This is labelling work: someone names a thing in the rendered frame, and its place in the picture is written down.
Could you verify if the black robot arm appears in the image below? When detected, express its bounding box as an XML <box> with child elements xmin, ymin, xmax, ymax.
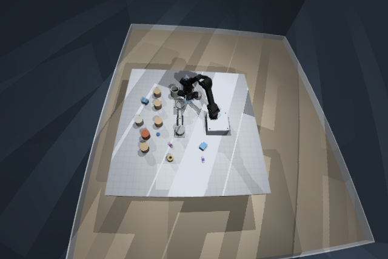
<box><xmin>180</xmin><ymin>74</ymin><xmax>220</xmax><ymax>120</ymax></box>

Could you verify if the grey balance scale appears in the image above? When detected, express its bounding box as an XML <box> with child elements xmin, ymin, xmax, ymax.
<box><xmin>175</xmin><ymin>100</ymin><xmax>186</xmax><ymax>137</ymax></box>

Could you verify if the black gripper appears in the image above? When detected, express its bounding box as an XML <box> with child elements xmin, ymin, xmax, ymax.
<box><xmin>178</xmin><ymin>90</ymin><xmax>198</xmax><ymax>98</ymax></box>

